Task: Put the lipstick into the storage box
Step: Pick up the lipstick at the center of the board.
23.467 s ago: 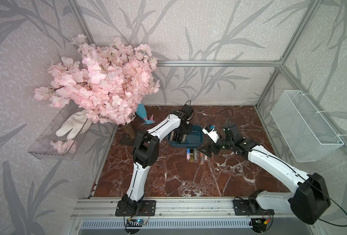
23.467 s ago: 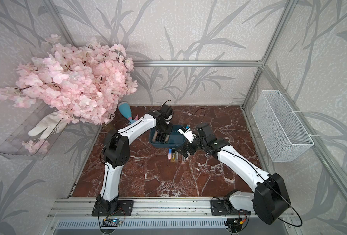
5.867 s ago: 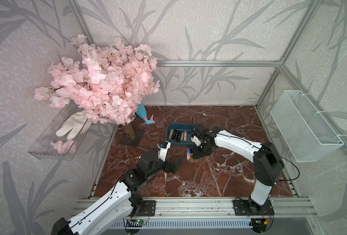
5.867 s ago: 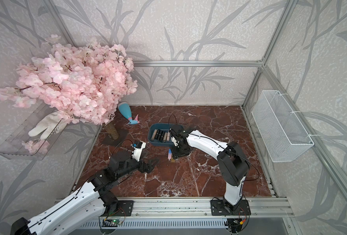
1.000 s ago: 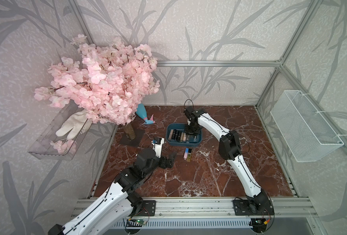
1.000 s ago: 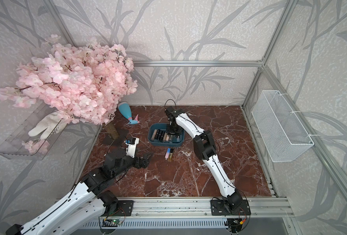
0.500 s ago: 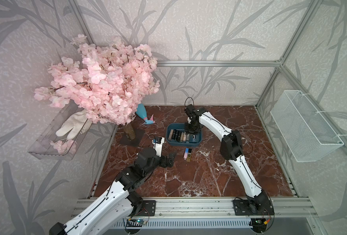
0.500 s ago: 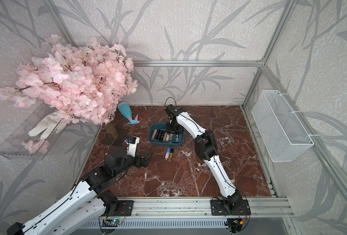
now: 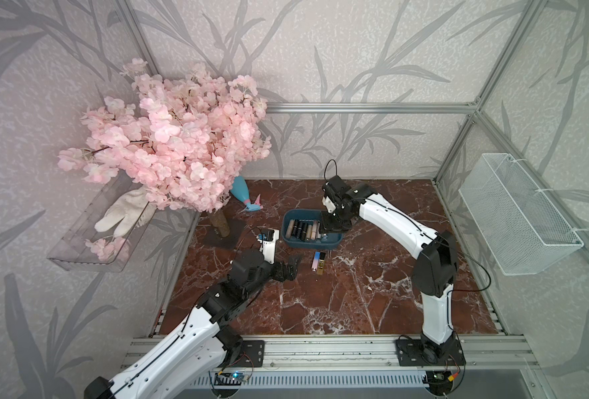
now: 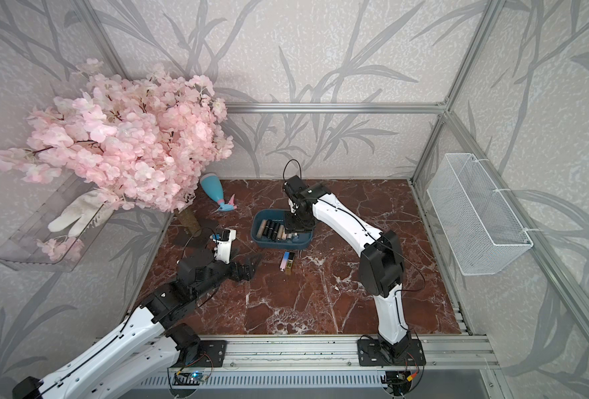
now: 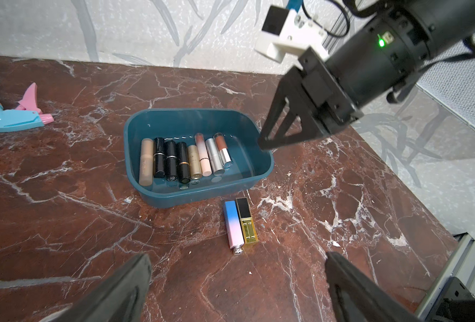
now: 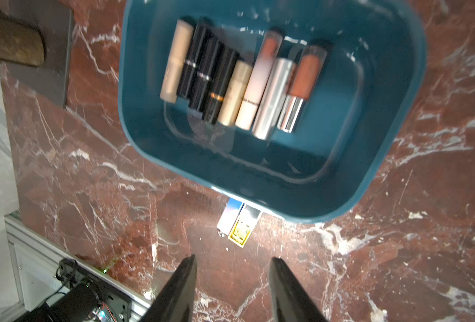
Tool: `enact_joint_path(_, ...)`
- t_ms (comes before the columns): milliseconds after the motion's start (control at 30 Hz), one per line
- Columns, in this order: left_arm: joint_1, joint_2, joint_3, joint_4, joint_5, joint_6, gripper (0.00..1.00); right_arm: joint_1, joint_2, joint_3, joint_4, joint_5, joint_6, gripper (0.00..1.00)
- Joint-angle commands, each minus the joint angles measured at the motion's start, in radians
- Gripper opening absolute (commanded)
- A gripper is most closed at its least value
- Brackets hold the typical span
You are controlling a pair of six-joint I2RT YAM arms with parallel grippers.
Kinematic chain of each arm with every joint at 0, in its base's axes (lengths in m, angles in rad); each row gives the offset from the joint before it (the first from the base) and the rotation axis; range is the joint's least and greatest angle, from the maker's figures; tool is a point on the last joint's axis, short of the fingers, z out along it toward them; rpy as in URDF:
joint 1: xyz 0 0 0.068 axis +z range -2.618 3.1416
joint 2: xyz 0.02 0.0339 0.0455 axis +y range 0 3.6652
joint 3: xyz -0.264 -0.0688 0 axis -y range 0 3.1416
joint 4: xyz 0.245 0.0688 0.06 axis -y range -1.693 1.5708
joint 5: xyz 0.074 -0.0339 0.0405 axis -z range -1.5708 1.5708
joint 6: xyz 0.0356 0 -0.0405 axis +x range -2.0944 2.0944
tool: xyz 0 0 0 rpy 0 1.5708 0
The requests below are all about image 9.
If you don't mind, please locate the small circuit board right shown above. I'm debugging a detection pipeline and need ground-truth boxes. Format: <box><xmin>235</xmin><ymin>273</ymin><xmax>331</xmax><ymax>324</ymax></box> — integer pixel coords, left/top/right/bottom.
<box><xmin>423</xmin><ymin>371</ymin><xmax>465</xmax><ymax>397</ymax></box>

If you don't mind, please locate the pink cherry blossom tree crown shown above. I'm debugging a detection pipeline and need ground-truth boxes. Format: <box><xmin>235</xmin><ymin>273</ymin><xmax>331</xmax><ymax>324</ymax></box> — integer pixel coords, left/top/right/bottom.
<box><xmin>58</xmin><ymin>58</ymin><xmax>271</xmax><ymax>212</ymax></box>

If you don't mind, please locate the blue pink lipstick tube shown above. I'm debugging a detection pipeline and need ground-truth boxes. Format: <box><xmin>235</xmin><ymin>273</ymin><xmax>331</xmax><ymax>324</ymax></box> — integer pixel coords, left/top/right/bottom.
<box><xmin>312</xmin><ymin>252</ymin><xmax>320</xmax><ymax>272</ymax></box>

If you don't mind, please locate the clear acrylic wall shelf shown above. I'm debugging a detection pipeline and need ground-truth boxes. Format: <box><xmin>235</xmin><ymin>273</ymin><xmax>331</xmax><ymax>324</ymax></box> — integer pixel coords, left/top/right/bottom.
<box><xmin>47</xmin><ymin>172</ymin><xmax>155</xmax><ymax>273</ymax></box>

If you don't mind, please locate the teal plastic storage box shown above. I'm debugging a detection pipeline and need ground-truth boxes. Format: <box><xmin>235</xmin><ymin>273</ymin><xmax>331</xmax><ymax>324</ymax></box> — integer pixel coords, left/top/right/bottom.
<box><xmin>282</xmin><ymin>209</ymin><xmax>344</xmax><ymax>251</ymax></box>

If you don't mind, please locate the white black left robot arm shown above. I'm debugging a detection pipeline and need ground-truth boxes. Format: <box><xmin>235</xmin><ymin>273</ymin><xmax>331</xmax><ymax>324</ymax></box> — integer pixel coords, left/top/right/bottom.
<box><xmin>84</xmin><ymin>249</ymin><xmax>302</xmax><ymax>398</ymax></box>

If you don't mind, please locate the pale pink lipstick tube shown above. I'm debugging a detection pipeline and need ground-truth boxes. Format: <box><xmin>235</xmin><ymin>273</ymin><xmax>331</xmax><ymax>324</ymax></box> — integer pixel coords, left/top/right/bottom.
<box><xmin>311</xmin><ymin>220</ymin><xmax>319</xmax><ymax>241</ymax></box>

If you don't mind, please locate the white wire mesh basket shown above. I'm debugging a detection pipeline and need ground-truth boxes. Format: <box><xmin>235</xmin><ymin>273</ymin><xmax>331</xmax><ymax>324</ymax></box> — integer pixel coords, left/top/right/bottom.
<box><xmin>459</xmin><ymin>153</ymin><xmax>584</xmax><ymax>276</ymax></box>

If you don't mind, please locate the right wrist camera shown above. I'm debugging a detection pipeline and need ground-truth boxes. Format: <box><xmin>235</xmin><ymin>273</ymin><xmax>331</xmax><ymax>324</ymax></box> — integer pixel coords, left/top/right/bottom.
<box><xmin>322</xmin><ymin>176</ymin><xmax>351</xmax><ymax>214</ymax></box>

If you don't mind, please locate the green circuit board left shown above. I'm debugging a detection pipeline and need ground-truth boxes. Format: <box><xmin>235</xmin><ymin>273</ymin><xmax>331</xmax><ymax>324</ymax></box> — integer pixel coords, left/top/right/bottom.
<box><xmin>213</xmin><ymin>371</ymin><xmax>253</xmax><ymax>387</ymax></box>

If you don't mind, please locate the beige nude lipstick tube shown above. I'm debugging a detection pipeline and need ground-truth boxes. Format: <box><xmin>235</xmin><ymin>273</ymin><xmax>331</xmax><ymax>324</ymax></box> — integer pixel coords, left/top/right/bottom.
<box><xmin>285</xmin><ymin>219</ymin><xmax>295</xmax><ymax>239</ymax></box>

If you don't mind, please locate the dark square tree base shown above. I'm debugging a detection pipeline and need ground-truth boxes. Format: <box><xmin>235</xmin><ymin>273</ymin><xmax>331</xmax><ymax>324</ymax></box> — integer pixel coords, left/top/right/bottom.
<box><xmin>202</xmin><ymin>219</ymin><xmax>246</xmax><ymax>250</ymax></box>

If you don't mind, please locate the gold black lipstick tube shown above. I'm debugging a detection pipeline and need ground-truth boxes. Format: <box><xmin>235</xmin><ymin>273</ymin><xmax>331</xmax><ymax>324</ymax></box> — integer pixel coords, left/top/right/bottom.
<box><xmin>316</xmin><ymin>252</ymin><xmax>326</xmax><ymax>275</ymax></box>

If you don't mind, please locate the white fabric glove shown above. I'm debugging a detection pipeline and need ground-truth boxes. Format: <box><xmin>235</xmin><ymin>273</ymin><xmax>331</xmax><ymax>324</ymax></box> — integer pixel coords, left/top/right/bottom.
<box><xmin>94</xmin><ymin>186</ymin><xmax>156</xmax><ymax>238</ymax></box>

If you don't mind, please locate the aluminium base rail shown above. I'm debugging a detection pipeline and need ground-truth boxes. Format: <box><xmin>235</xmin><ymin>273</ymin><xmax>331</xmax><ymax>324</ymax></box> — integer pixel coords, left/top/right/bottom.
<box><xmin>124</xmin><ymin>333</ymin><xmax>540</xmax><ymax>390</ymax></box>

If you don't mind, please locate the brown artificial tree trunk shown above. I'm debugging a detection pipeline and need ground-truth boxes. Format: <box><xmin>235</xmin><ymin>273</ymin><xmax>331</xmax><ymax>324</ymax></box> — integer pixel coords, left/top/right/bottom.
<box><xmin>208</xmin><ymin>209</ymin><xmax>230</xmax><ymax>238</ymax></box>

